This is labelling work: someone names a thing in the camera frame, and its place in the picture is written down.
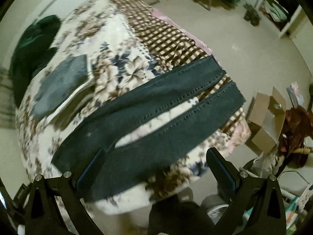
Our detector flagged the floral fleece blanket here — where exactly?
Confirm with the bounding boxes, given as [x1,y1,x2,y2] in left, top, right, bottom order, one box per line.
[16,0,250,215]

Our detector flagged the open cardboard box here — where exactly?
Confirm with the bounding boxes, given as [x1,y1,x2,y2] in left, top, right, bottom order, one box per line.
[246,88,286,155]

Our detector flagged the dark denim pants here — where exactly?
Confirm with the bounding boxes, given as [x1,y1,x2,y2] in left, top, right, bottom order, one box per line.
[51,56,245,202]

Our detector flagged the folded dark grey garment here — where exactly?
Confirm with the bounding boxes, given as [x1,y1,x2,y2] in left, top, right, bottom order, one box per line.
[32,54,94,121]

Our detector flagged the dark red cloth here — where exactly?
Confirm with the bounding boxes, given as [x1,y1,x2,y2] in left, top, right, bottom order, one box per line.
[278,106,312,168]

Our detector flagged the brown checkered blanket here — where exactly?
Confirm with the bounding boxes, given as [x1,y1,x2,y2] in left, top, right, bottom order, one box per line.
[89,0,245,135]

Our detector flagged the dark green clothes pile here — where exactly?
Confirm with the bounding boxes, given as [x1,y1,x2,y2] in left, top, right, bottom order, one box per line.
[9,15,61,107]

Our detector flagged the white shelf unit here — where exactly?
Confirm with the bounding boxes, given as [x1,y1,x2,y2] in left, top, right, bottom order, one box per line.
[256,0,305,38]

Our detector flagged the pink striped pillow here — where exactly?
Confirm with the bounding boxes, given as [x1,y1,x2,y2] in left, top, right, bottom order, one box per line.
[152,9,213,55]

